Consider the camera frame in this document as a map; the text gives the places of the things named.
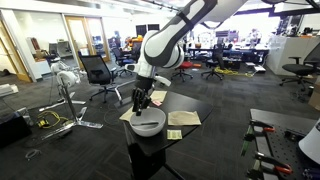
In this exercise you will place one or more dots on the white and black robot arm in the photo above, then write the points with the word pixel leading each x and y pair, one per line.
pixel 166 46

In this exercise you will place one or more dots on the dark office chair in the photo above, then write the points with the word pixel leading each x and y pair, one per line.
pixel 136 50

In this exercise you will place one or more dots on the chrome metal frame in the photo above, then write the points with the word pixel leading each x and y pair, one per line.
pixel 125 85

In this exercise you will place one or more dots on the black office chair with armrests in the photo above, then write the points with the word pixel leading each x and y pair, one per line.
pixel 300 68

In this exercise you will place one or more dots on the black box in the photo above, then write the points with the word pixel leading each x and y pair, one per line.
pixel 13 130

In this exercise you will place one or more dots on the white flat device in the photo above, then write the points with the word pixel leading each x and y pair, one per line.
pixel 8 89

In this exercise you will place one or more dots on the cardboard box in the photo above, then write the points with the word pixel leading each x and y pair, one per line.
pixel 315 96

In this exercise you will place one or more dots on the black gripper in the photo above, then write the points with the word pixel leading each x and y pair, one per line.
pixel 143 87

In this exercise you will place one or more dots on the black round table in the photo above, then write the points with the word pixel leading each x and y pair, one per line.
pixel 196 108

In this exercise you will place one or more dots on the pink sachet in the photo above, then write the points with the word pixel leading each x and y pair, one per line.
pixel 157 103

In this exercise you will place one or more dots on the silver stand with white head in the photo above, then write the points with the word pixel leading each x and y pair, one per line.
pixel 68 80

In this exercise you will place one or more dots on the small brown paper napkin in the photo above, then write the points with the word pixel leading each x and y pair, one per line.
pixel 159 96

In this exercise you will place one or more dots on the grey bowl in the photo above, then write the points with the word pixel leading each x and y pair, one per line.
pixel 148 130

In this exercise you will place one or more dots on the black perforated breadboard table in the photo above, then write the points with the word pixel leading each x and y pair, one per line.
pixel 283 120

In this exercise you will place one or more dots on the white rounded housing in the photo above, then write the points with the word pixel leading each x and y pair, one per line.
pixel 311 143

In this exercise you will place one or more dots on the black mesh office chair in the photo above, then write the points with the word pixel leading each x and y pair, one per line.
pixel 96 71

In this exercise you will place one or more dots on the black swivel chair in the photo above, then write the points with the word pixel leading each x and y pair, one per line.
pixel 215 61

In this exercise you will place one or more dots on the wooden door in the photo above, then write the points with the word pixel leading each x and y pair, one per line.
pixel 75 36

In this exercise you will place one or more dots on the blue office chair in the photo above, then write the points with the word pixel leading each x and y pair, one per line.
pixel 121 61

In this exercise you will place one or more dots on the white counter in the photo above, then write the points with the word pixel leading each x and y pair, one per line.
pixel 286 53

